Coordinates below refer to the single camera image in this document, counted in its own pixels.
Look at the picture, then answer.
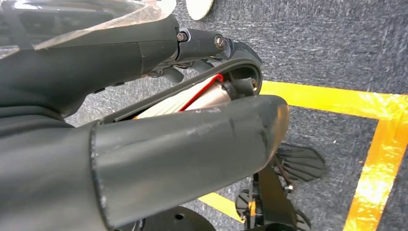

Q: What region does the black ribbed foot pad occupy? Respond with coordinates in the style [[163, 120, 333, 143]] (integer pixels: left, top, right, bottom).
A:
[[235, 190, 254, 220], [294, 209, 312, 231], [273, 142, 326, 183]]

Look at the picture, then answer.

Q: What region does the white round disc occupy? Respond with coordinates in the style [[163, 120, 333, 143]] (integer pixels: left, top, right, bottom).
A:
[[186, 0, 215, 21]]

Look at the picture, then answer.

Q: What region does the yellow floor tape strip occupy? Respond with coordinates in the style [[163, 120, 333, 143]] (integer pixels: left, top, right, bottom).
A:
[[259, 80, 408, 121], [197, 192, 247, 224], [343, 116, 408, 231]]

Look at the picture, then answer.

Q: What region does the black round base disc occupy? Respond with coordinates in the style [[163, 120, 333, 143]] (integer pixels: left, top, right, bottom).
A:
[[115, 205, 217, 231]]

